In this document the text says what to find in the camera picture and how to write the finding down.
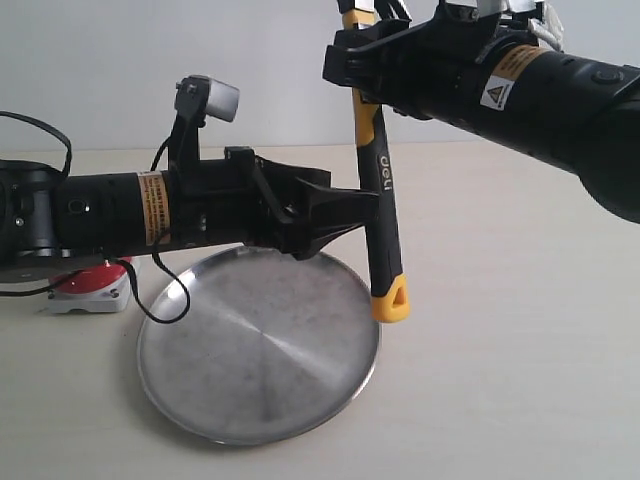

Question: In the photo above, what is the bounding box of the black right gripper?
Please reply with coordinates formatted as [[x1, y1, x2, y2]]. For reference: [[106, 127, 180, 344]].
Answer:
[[323, 1, 505, 120]]

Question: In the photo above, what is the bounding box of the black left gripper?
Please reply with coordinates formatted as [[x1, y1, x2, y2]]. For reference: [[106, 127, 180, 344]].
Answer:
[[167, 147, 379, 261]]

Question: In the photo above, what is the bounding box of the yellow black claw hammer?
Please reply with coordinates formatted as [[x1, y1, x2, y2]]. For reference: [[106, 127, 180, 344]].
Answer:
[[341, 9, 412, 324]]

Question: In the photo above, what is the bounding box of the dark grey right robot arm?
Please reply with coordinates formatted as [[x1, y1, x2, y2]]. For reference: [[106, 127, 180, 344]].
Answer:
[[323, 1, 639, 222]]

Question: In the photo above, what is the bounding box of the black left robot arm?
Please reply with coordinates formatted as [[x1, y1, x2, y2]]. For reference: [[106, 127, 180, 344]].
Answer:
[[1, 147, 378, 283]]

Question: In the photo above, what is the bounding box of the red dome push button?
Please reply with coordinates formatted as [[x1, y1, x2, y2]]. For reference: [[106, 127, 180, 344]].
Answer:
[[47, 262, 132, 314]]

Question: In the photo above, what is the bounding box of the round steel plate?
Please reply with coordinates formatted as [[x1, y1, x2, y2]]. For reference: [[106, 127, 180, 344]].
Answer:
[[136, 247, 381, 446]]

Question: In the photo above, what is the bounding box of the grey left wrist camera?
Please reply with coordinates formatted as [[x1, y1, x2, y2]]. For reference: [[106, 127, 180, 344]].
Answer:
[[174, 75, 240, 123]]

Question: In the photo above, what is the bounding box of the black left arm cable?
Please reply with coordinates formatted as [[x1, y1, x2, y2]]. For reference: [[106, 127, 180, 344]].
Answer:
[[0, 110, 191, 325]]

